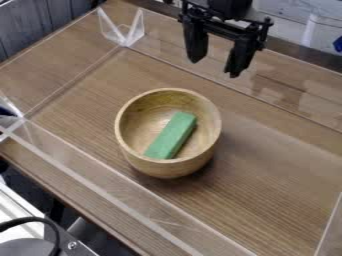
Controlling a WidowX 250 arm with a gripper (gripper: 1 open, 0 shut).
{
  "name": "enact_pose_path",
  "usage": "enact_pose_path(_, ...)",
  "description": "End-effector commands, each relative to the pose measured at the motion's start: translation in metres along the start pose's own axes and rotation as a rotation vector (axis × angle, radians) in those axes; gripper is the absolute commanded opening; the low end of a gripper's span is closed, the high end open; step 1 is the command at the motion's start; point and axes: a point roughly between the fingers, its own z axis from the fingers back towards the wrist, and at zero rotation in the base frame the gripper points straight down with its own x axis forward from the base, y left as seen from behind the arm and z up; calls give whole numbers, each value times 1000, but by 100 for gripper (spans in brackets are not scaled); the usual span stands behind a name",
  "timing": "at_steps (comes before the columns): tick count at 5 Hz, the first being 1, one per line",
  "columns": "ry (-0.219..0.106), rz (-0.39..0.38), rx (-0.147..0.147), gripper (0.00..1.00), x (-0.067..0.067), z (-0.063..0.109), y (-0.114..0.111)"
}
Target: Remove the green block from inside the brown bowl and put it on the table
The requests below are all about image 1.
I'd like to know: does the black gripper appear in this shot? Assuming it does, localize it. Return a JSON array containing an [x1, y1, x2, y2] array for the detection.
[[179, 0, 274, 78]]

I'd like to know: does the green rectangular block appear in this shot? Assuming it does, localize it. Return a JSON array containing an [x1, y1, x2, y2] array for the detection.
[[145, 112, 197, 160]]

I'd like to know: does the brown wooden bowl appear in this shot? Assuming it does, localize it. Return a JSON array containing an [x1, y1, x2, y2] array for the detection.
[[114, 88, 223, 179]]

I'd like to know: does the white container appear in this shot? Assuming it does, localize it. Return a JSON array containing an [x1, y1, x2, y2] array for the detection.
[[302, 14, 342, 56]]

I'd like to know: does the clear acrylic corner bracket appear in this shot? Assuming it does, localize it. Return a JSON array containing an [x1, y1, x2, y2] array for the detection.
[[96, 8, 145, 47]]

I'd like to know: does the clear acrylic wall panel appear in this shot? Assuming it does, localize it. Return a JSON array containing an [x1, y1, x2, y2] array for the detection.
[[4, 91, 342, 256]]

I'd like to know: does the grey metal bracket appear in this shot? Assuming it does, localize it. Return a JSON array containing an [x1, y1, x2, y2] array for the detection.
[[59, 228, 99, 256]]

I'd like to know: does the black cable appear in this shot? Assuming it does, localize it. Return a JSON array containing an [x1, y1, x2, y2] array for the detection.
[[0, 216, 63, 256]]

